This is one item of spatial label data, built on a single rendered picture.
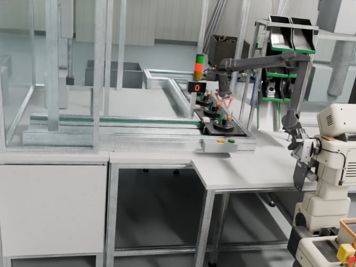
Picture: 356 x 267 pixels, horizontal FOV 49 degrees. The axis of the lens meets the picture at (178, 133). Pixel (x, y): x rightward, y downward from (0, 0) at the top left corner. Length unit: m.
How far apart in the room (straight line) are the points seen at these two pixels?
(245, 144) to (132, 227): 1.19
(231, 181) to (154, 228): 1.17
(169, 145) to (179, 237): 0.98
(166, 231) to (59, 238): 0.92
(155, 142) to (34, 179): 0.72
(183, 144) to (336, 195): 0.91
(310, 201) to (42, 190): 1.49
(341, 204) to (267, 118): 0.78
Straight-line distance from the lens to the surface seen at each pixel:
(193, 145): 2.39
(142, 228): 3.16
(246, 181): 2.20
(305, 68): 2.14
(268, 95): 2.55
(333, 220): 2.23
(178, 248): 2.72
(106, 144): 2.33
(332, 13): 3.56
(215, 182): 2.13
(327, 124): 2.00
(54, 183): 2.37
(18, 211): 2.50
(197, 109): 2.87
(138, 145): 2.33
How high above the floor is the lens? 1.89
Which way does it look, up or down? 23 degrees down
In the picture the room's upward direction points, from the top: 7 degrees clockwise
